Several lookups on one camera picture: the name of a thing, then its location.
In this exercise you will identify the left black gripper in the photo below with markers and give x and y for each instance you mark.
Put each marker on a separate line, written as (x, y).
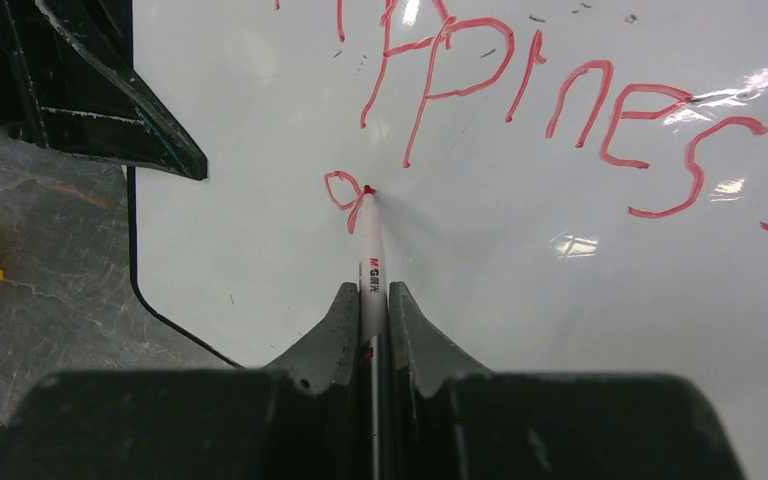
(68, 83)

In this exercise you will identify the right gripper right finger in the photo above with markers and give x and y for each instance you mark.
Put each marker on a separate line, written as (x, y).
(428, 355)

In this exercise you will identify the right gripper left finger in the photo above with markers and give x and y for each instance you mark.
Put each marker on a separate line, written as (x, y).
(325, 356)

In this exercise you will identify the red whiteboard marker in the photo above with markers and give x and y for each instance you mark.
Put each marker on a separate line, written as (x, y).
(374, 356)

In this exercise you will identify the white whiteboard black frame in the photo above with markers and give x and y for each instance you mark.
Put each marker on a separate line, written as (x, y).
(563, 185)

